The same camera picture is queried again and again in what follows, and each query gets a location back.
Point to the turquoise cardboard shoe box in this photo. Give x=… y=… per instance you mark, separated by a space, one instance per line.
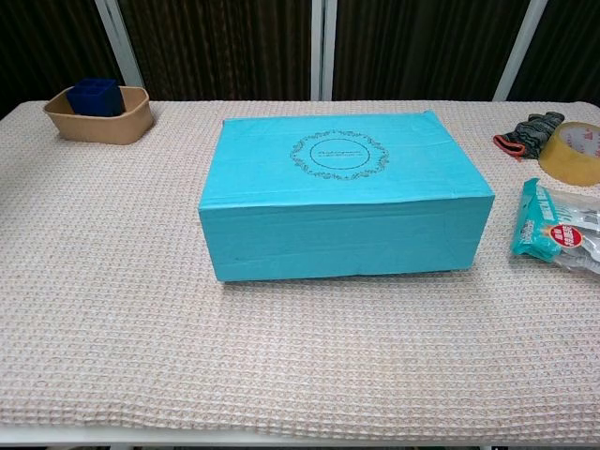
x=337 y=211

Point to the white metal frame bar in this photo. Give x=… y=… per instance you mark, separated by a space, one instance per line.
x=122 y=42
x=520 y=47
x=323 y=47

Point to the teal clear plastic bag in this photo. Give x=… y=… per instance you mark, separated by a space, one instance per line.
x=539 y=225

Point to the grey knit glove orange cuff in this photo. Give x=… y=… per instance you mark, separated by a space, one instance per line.
x=529 y=133

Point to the dark blue plastic cup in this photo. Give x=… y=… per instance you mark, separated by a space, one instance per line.
x=94 y=98

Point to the tan plastic tub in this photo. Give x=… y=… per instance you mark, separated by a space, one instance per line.
x=103 y=129

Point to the beige waffle weave tablecloth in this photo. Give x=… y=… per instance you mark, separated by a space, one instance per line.
x=140 y=281

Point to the tan packing tape roll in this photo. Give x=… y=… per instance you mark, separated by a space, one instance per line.
x=562 y=164

